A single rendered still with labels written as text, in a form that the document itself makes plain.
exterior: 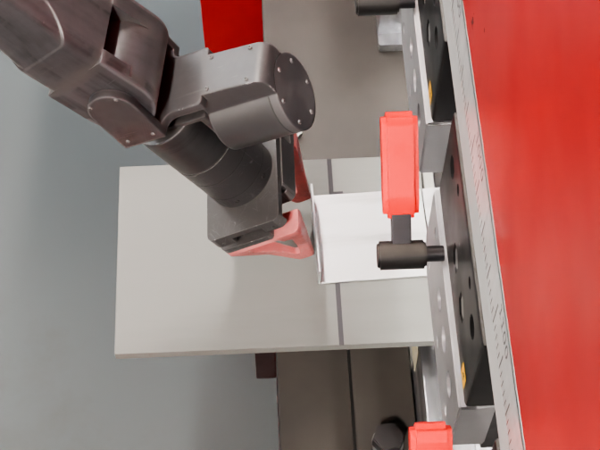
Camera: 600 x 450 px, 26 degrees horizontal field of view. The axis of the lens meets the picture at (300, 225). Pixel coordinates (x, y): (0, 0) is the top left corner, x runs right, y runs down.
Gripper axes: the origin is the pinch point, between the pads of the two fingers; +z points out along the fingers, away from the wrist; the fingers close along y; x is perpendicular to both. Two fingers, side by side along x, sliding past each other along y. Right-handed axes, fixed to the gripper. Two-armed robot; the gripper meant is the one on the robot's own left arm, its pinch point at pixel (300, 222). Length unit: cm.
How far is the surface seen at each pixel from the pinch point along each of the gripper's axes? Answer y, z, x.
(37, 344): 38, 66, 88
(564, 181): -30, -41, -34
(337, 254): -2.2, 3.0, -1.7
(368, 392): -10.6, 12.7, 1.1
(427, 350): -9.8, 9.5, -6.2
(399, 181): -13.3, -20.7, -18.6
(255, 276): -3.8, -0.3, 4.3
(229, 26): 84, 62, 47
